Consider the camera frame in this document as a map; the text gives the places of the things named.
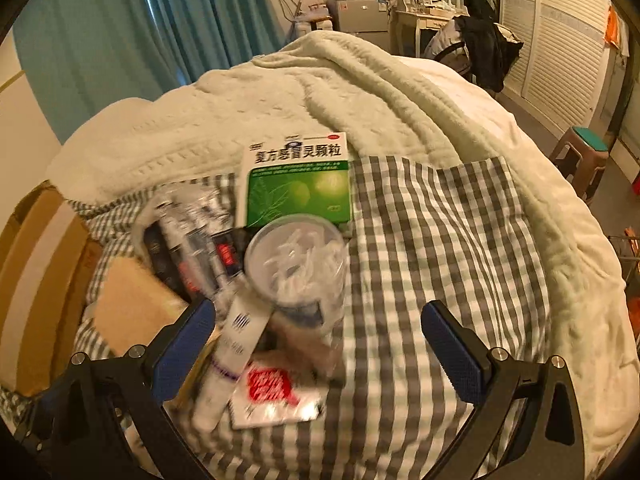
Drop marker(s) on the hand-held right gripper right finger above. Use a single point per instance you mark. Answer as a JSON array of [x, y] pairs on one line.
[[455, 355]]

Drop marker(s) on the white dressing table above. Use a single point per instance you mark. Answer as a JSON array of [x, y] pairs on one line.
[[405, 22]]

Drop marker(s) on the white louvred wardrobe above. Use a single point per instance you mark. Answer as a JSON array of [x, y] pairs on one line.
[[550, 35]]

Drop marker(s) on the white tube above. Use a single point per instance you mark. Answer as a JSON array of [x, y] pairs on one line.
[[235, 350]]

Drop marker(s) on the clear plastic cup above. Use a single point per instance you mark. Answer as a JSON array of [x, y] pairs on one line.
[[295, 270]]

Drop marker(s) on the grey cabinet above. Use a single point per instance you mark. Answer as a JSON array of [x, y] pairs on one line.
[[360, 20]]

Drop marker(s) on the grey checkered cloth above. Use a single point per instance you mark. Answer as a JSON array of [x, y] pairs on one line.
[[425, 240]]

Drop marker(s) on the flat tan cardboard piece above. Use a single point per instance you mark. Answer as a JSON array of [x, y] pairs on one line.
[[135, 305]]

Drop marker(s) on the grey garment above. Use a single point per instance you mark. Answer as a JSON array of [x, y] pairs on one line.
[[442, 35]]

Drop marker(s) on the orange hanging cloth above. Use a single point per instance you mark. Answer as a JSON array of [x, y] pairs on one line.
[[611, 25]]

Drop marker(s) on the black jacket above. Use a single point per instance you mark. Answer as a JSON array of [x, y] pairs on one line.
[[487, 45]]

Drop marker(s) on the red white sachet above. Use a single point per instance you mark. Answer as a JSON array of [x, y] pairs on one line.
[[270, 385]]

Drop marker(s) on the teal topped stool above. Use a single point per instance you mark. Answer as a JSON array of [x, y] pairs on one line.
[[590, 137]]

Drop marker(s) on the brown cardboard box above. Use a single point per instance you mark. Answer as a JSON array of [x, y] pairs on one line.
[[45, 280]]

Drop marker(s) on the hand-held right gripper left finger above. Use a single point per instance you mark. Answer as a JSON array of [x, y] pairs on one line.
[[184, 347]]

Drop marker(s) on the wide teal curtain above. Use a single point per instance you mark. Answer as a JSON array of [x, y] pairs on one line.
[[125, 35]]

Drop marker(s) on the green medicine box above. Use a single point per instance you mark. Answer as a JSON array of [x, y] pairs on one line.
[[295, 195]]

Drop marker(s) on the white duvet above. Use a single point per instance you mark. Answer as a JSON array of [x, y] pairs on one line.
[[550, 220]]

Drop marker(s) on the clear pen pack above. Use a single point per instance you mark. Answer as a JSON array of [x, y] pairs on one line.
[[195, 245]]

